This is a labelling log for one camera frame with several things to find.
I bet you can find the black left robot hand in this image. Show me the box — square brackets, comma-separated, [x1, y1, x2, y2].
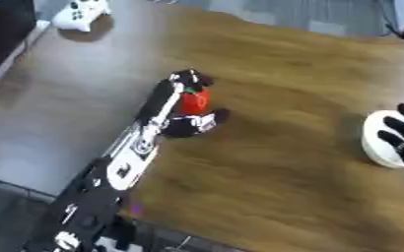
[134, 68, 234, 139]

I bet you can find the red toy fruit green top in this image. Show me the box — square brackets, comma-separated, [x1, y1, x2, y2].
[177, 87, 213, 116]

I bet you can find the white round bowl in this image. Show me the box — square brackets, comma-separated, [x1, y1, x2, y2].
[359, 109, 404, 170]

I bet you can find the white game controller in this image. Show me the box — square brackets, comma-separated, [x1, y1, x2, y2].
[50, 0, 114, 33]

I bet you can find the black cabinet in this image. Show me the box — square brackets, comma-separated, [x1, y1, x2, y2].
[0, 0, 38, 87]

